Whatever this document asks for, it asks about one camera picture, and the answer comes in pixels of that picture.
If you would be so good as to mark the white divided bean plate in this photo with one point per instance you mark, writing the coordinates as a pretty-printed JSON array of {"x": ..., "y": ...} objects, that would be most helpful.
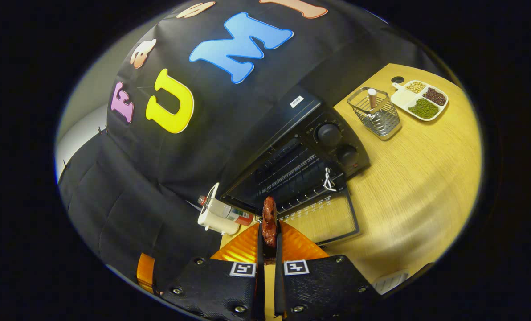
[{"x": 423, "y": 107}]

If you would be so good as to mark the red label sauce bottle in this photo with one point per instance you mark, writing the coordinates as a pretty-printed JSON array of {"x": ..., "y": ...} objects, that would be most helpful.
[{"x": 232, "y": 213}]

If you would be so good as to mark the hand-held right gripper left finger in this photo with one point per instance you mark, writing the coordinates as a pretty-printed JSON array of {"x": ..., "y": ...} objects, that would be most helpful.
[{"x": 216, "y": 290}]

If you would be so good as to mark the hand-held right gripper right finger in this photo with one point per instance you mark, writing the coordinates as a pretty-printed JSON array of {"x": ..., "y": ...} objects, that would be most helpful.
[{"x": 323, "y": 290}]

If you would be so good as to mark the reddish brown meat piece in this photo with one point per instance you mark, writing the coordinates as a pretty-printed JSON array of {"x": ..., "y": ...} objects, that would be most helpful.
[{"x": 269, "y": 223}]

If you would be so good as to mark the black electric oven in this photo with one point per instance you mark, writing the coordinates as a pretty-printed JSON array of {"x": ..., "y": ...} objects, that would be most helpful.
[{"x": 292, "y": 147}]

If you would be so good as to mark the white slotted tray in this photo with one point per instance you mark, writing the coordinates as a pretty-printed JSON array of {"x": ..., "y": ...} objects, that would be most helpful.
[{"x": 390, "y": 281}]

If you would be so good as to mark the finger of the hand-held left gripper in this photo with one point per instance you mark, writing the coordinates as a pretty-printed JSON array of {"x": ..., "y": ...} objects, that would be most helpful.
[{"x": 145, "y": 272}]

